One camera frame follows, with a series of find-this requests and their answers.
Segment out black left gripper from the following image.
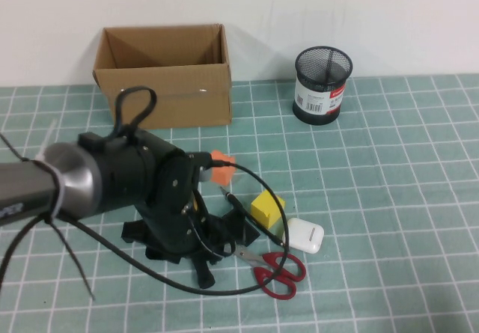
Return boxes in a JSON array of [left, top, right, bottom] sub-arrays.
[[121, 152, 235, 291]]

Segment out red handled scissors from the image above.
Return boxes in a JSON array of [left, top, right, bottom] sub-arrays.
[[234, 245, 307, 299]]

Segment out black pen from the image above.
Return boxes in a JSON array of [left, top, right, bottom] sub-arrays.
[[219, 186, 284, 248]]

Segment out orange foam block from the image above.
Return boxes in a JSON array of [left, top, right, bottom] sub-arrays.
[[210, 150, 237, 185]]

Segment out yellow cube block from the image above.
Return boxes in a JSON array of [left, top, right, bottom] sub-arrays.
[[250, 189, 286, 233]]

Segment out black zip tie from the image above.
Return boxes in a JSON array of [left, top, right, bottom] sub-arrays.
[[50, 219, 97, 302]]

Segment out white earbuds case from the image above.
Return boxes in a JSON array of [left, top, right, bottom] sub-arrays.
[[286, 217, 325, 254]]

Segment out white zip tie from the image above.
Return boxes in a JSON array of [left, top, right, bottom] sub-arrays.
[[37, 120, 64, 224]]

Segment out brown cardboard box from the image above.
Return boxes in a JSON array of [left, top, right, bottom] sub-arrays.
[[92, 23, 234, 130]]

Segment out green grid tablecloth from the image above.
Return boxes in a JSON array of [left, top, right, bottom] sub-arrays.
[[0, 73, 479, 333]]

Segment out black mesh pen holder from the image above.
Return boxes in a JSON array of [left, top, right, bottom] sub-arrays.
[[292, 46, 354, 126]]

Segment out thin black gripper wire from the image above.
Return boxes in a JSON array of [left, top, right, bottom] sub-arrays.
[[185, 183, 235, 259]]

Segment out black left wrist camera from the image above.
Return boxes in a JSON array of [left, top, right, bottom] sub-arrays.
[[186, 152, 214, 183]]

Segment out long black camera cable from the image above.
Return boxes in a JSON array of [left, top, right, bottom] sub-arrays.
[[48, 159, 290, 297]]

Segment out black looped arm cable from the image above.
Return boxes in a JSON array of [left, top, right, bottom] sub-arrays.
[[114, 85, 158, 139]]

